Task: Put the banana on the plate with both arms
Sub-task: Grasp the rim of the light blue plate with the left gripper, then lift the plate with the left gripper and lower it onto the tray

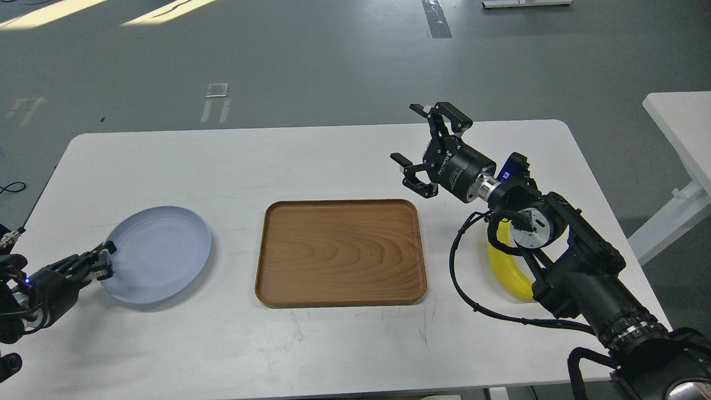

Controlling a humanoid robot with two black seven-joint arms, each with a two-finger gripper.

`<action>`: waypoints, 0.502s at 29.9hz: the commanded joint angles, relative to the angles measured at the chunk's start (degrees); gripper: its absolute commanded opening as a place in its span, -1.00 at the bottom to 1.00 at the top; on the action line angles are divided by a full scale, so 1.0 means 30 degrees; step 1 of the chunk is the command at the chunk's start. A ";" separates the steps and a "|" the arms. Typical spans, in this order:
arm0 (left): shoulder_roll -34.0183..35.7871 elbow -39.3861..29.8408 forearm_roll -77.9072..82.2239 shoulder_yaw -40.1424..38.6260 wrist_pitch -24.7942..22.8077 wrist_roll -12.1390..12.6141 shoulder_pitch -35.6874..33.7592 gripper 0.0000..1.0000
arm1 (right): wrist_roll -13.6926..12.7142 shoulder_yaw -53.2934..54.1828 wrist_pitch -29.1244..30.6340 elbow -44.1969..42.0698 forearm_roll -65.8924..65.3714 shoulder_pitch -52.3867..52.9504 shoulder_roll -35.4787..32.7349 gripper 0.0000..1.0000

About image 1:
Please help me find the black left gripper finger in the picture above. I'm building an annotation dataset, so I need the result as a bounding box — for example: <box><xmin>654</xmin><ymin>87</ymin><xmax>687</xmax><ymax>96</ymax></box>
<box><xmin>81</xmin><ymin>261</ymin><xmax>114</xmax><ymax>284</ymax></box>
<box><xmin>73</xmin><ymin>241</ymin><xmax>117</xmax><ymax>266</ymax></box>

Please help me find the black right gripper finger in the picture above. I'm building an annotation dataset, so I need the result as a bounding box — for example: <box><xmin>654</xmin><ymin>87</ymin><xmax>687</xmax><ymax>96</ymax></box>
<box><xmin>410</xmin><ymin>102</ymin><xmax>473</xmax><ymax>153</ymax></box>
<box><xmin>389</xmin><ymin>153</ymin><xmax>439</xmax><ymax>198</ymax></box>

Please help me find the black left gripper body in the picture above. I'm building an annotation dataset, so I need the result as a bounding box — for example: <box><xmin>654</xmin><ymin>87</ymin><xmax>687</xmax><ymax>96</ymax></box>
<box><xmin>29</xmin><ymin>256</ymin><xmax>92</xmax><ymax>325</ymax></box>

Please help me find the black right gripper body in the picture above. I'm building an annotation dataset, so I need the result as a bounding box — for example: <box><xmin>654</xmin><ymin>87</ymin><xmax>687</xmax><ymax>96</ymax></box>
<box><xmin>424</xmin><ymin>135</ymin><xmax>496</xmax><ymax>203</ymax></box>

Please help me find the light blue round plate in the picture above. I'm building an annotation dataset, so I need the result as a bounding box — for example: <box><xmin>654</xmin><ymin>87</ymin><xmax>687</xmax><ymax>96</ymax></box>
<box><xmin>102</xmin><ymin>206</ymin><xmax>212</xmax><ymax>306</ymax></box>

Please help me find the yellow banana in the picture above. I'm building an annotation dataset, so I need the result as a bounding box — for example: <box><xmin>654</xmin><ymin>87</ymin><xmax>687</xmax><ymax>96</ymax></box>
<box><xmin>487</xmin><ymin>242</ymin><xmax>534</xmax><ymax>302</ymax></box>

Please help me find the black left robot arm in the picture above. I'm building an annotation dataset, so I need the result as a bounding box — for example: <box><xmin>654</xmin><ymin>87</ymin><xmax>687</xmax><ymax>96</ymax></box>
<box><xmin>1</xmin><ymin>226</ymin><xmax>117</xmax><ymax>344</ymax></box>

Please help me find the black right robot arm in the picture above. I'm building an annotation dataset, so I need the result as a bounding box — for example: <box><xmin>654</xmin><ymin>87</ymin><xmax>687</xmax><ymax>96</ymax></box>
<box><xmin>391</xmin><ymin>102</ymin><xmax>710</xmax><ymax>399</ymax></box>

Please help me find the brown wooden tray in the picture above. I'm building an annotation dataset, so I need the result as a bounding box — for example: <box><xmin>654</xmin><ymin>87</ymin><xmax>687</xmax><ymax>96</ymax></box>
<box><xmin>254</xmin><ymin>198</ymin><xmax>428</xmax><ymax>308</ymax></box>

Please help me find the white side table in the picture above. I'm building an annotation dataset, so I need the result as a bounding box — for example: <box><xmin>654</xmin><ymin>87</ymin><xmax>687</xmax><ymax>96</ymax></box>
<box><xmin>628</xmin><ymin>92</ymin><xmax>711</xmax><ymax>266</ymax></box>

